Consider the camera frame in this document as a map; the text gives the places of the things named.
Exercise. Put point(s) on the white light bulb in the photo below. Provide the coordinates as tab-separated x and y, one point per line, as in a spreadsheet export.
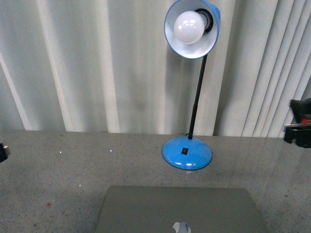
189	27

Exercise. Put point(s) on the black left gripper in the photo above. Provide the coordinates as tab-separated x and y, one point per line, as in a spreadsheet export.
4	152

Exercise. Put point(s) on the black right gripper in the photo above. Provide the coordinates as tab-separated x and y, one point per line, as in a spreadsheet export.
300	131

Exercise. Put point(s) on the silver laptop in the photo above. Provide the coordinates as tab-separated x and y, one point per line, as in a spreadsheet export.
147	209

